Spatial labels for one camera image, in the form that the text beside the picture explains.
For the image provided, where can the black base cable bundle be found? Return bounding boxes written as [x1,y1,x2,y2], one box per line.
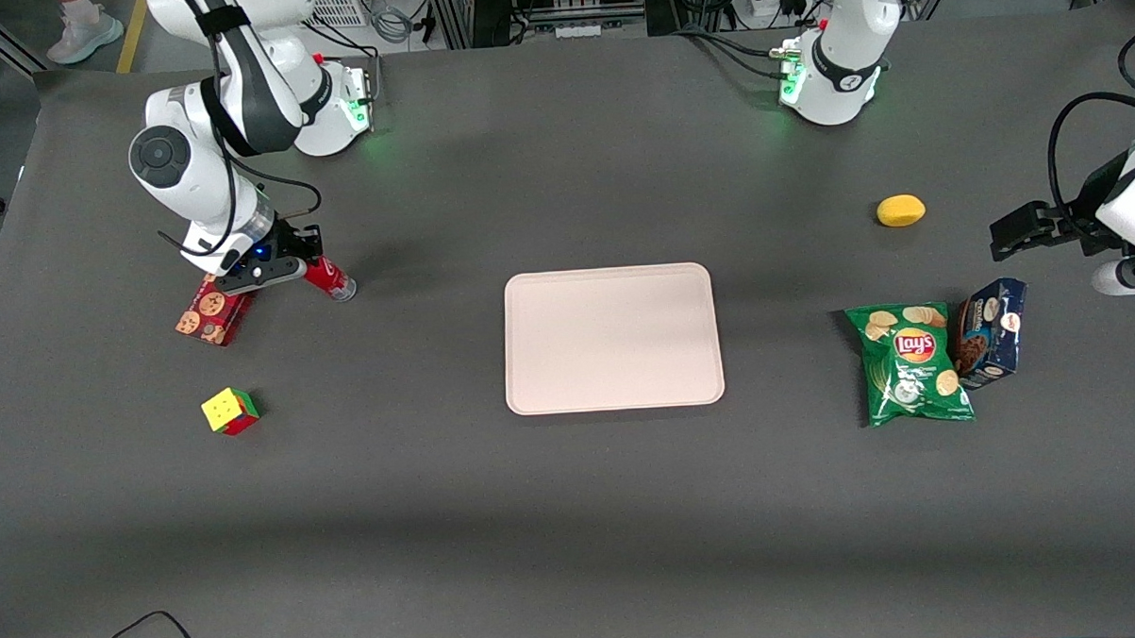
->
[676,23,806,85]

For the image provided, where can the blue chocolate cookie box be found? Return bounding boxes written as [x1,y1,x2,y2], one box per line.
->
[950,277,1031,391]

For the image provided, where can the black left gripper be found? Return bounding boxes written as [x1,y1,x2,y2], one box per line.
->
[987,155,1135,263]

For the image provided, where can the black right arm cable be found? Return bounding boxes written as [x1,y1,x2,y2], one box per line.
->
[148,0,325,277]

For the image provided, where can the red soda can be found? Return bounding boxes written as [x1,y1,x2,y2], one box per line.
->
[303,255,359,304]

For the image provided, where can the white plastic tray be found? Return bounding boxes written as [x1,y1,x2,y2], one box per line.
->
[501,261,726,416]

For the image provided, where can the white sneaker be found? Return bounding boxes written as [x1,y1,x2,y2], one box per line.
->
[45,8,126,66]

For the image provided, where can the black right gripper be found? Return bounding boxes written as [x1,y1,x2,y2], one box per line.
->
[243,219,326,273]

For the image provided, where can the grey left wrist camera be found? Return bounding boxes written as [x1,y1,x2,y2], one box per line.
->
[1091,256,1135,298]

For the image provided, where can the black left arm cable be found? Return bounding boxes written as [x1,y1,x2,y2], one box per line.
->
[1044,90,1135,223]

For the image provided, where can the yellow-faced puzzle cube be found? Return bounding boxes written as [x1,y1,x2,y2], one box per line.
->
[200,386,262,439]

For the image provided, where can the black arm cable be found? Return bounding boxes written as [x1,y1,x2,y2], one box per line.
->
[1044,90,1135,223]
[148,0,325,277]

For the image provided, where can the red tartan cookie box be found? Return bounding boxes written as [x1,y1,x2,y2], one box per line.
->
[173,272,258,350]

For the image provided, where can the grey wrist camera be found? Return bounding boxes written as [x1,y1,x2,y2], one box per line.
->
[214,257,309,296]
[1091,256,1135,298]

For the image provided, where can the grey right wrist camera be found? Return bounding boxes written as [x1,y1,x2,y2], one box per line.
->
[214,257,309,296]

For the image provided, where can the green chips bag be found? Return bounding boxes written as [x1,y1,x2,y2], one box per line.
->
[843,301,976,430]

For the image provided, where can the yellow lemon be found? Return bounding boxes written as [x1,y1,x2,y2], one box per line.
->
[876,193,927,228]

